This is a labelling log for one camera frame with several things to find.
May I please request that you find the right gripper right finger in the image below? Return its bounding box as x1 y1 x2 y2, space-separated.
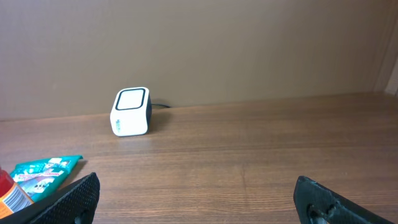
293 175 393 224

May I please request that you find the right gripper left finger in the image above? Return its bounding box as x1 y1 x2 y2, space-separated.
1 172 100 224

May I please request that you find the green 3M gloves packet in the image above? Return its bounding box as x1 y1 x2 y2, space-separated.
10 155 83 202

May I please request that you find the green cap sauce bottle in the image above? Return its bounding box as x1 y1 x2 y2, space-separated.
0 169 33 219

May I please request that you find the white barcode scanner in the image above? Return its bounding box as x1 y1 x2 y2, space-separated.
109 86 152 137

